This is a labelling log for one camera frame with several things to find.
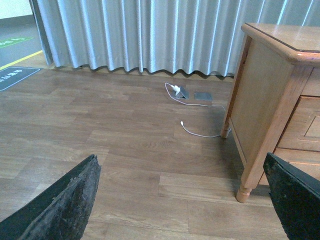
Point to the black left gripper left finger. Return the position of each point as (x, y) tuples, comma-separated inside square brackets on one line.
[(62, 211)]

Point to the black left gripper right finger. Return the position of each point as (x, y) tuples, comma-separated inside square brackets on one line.
[(296, 198)]

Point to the wooden drawer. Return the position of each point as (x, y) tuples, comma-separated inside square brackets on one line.
[(302, 131), (307, 161)]

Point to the wooden nightstand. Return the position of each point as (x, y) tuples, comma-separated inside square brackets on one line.
[(278, 64)]

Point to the closed grey floor socket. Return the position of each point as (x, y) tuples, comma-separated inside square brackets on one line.
[(203, 96)]

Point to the dark floor sign mat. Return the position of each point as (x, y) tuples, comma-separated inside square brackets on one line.
[(15, 74)]

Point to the open grey floor socket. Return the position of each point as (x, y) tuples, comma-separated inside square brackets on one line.
[(182, 94)]

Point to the white charger plug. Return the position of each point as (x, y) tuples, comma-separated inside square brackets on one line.
[(175, 88)]

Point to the green floor sticker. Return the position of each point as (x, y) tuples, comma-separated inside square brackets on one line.
[(13, 40)]

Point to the grey pleated curtain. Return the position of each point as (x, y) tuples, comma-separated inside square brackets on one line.
[(154, 35)]

